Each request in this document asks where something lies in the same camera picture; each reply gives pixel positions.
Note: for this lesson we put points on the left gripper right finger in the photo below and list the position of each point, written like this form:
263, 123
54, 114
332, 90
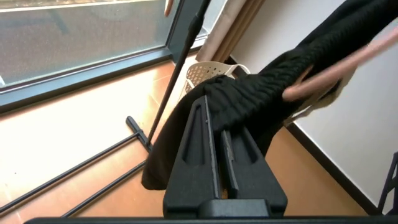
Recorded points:
261, 180

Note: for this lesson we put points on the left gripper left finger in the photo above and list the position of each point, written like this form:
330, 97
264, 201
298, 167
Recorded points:
192, 174

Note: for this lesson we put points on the black shorts with white print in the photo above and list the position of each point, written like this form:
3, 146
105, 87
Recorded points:
248, 93

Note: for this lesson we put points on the pink clothes hanger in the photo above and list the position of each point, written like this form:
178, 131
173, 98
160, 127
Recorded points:
326, 73
168, 7

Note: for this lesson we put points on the white laundry basket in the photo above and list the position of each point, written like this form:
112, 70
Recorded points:
202, 71

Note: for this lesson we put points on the black clothes rack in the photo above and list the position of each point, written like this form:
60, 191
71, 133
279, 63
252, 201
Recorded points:
192, 31

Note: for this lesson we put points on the black metal stand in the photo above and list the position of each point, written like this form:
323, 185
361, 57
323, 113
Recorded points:
387, 186

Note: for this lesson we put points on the beige curtain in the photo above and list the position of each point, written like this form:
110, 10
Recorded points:
230, 28

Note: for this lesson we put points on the window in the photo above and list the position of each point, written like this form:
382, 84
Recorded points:
77, 37

